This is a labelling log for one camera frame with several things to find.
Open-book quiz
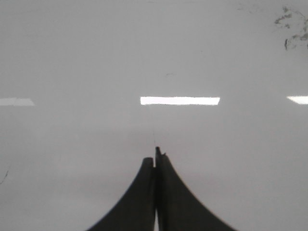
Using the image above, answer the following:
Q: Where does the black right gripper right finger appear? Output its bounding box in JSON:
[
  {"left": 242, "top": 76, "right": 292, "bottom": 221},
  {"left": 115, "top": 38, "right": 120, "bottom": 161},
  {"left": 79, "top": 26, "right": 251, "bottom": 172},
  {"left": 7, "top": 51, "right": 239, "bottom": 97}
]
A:
[{"left": 155, "top": 146, "right": 234, "bottom": 231}]

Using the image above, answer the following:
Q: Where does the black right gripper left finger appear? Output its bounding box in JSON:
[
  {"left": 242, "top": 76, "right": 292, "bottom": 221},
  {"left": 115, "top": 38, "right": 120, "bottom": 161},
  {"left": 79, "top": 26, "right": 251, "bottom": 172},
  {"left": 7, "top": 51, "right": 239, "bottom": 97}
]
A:
[{"left": 89, "top": 157, "right": 155, "bottom": 231}]

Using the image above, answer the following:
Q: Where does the white whiteboard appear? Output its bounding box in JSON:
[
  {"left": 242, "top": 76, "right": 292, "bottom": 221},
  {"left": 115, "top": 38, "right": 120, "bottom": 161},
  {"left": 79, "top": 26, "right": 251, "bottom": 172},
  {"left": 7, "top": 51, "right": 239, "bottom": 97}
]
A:
[{"left": 0, "top": 0, "right": 308, "bottom": 231}]

